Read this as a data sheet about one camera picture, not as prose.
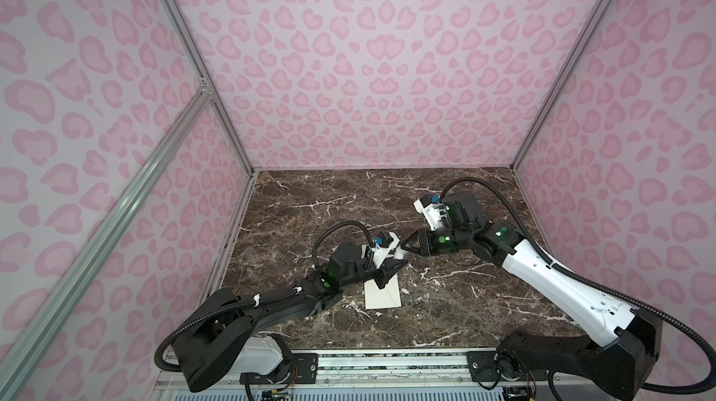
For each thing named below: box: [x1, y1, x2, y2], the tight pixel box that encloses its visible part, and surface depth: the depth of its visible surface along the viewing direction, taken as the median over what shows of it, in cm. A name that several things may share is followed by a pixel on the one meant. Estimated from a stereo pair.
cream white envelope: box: [363, 273, 402, 310], surface depth 86 cm
